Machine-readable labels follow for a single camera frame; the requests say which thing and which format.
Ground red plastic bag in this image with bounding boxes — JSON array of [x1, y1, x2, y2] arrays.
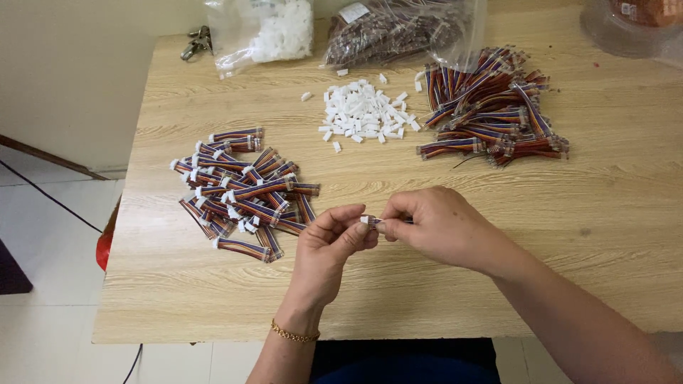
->
[[95, 197, 122, 272]]

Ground person's right hand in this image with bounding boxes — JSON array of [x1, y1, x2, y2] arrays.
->
[[376, 186, 526, 279]]

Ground plastic bag of ribbon wires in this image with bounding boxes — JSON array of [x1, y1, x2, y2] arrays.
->
[[320, 0, 487, 73]]

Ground black cable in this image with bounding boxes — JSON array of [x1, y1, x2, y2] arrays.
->
[[0, 159, 144, 384]]

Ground metal keys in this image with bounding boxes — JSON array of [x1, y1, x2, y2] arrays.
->
[[180, 26, 213, 62]]

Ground person's left hand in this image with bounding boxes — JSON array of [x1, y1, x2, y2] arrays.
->
[[286, 204, 380, 322]]

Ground plastic bag of white connectors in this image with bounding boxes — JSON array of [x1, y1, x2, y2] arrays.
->
[[204, 0, 316, 80]]

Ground pile of white connector housings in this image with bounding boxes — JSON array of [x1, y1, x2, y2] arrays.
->
[[300, 68, 423, 154]]

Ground gold chain bracelet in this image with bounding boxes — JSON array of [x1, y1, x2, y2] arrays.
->
[[270, 319, 321, 343]]

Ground pile of bare ribbon wires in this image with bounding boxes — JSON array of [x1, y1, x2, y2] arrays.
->
[[416, 46, 570, 169]]

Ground pile of finished wire harnesses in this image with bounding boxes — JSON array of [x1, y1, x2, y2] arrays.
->
[[170, 126, 321, 263]]

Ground person's dark blue clothing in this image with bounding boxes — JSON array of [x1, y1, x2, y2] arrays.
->
[[309, 337, 502, 384]]

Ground dark mat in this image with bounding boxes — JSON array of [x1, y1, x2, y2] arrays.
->
[[0, 238, 34, 295]]

